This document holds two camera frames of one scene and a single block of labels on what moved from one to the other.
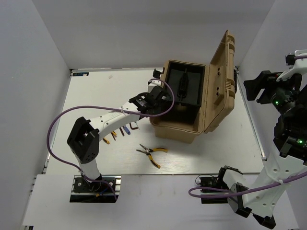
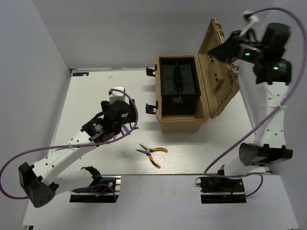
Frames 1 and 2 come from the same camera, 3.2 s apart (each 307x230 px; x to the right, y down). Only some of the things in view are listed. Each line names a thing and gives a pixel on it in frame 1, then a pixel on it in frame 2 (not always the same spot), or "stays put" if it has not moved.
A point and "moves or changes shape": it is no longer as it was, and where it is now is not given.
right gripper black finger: (253, 86) to (227, 51)
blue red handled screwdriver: (126, 130) stays put
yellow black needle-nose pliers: (147, 152) stays put
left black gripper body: (158, 109) to (130, 117)
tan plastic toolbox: (202, 94) moves or changes shape
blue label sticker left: (79, 74) stays put
